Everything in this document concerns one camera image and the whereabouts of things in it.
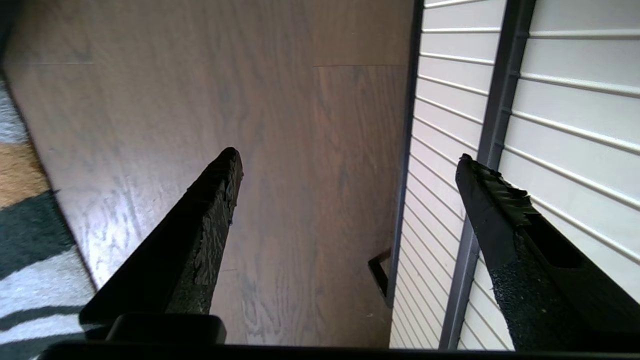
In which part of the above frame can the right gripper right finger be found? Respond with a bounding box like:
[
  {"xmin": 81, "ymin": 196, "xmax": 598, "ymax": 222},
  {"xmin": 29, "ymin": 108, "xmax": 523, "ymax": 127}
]
[{"xmin": 455, "ymin": 153, "xmax": 640, "ymax": 352}]

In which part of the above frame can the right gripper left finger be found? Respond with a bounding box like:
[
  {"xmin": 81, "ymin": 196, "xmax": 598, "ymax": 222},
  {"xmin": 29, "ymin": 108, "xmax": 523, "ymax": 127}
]
[{"xmin": 79, "ymin": 146, "xmax": 245, "ymax": 327}]

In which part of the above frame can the cream drawer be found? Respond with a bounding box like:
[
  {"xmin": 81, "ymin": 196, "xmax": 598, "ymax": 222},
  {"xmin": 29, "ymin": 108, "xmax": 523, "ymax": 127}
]
[{"xmin": 389, "ymin": 0, "xmax": 640, "ymax": 351}]

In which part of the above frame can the grey black tan patterned rug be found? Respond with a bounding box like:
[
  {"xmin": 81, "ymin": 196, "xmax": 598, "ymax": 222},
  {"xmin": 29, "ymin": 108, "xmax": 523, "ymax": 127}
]
[{"xmin": 0, "ymin": 75, "xmax": 98, "ymax": 360}]

